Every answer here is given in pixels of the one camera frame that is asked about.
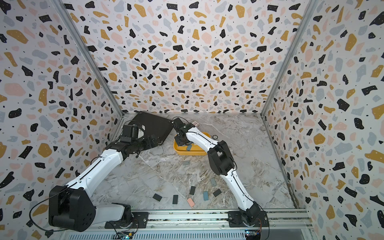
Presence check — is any left aluminium corner post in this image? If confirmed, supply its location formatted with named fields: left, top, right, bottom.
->
left=53, top=1, right=124, bottom=117

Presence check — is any right aluminium corner post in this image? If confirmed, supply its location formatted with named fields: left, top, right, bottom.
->
left=261, top=0, right=319, bottom=117

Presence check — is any black eraser bottom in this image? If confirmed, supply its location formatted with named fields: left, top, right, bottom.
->
left=173, top=195, right=179, bottom=205

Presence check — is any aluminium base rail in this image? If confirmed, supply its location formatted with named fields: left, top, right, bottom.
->
left=58, top=208, right=314, bottom=240

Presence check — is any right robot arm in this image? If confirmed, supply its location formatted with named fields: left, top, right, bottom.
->
left=172, top=118, right=261, bottom=227

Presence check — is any black eraser right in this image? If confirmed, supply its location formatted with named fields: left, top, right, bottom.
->
left=213, top=189, right=222, bottom=197

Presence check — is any playing card box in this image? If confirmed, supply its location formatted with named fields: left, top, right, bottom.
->
left=192, top=121, right=200, bottom=127

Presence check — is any pink eraser bottom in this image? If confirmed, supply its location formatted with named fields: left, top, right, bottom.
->
left=187, top=198, right=195, bottom=208

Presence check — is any black flat case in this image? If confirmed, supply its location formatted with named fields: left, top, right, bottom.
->
left=131, top=112, right=173, bottom=145

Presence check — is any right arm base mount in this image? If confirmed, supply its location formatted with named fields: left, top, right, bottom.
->
left=228, top=211, right=270, bottom=228

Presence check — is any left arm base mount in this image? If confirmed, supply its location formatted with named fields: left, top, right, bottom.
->
left=104, top=212, right=149, bottom=231

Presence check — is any yellow storage box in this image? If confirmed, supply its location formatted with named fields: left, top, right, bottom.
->
left=174, top=135, right=207, bottom=156

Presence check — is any black eraser far left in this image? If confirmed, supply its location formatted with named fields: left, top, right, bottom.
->
left=153, top=194, right=163, bottom=202

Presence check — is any aluminium corner post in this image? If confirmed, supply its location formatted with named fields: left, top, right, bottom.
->
left=261, top=0, right=319, bottom=117
left=53, top=1, right=124, bottom=117

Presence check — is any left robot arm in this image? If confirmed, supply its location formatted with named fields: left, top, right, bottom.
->
left=48, top=124, right=159, bottom=232

